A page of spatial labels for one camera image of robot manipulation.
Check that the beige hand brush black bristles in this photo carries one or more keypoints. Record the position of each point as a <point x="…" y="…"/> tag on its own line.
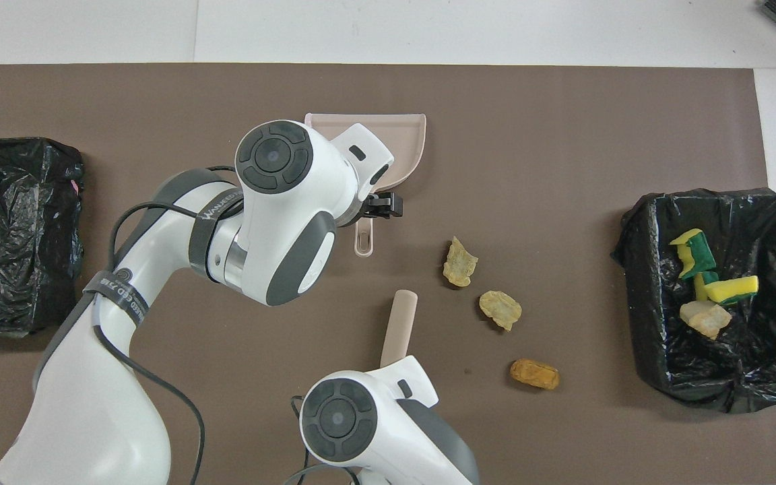
<point x="400" y="323"/>

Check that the bin with black plastic liner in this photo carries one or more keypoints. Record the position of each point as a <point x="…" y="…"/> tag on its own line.
<point x="17" y="269"/>
<point x="657" y="350"/>

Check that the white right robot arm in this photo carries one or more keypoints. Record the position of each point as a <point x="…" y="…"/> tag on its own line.
<point x="388" y="431"/>

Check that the pale yellow scrap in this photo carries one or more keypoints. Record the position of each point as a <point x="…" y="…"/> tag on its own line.
<point x="500" y="308"/>
<point x="459" y="264"/>

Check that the striped orange bread toy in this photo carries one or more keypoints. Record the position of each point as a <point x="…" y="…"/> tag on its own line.
<point x="704" y="318"/>

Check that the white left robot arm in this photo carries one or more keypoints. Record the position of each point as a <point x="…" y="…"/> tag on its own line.
<point x="91" y="404"/>

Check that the yellow green sponge piece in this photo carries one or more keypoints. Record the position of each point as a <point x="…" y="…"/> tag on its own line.
<point x="731" y="289"/>
<point x="700" y="289"/>
<point x="694" y="259"/>

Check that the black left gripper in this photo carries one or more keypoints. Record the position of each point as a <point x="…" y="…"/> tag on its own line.
<point x="369" y="209"/>

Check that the brown table mat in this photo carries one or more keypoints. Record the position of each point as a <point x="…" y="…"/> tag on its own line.
<point x="563" y="135"/>

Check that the orange brown scrap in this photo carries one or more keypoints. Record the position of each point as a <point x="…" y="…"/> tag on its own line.
<point x="534" y="374"/>

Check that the beige plastic dustpan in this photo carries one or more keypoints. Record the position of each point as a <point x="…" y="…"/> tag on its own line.
<point x="408" y="141"/>

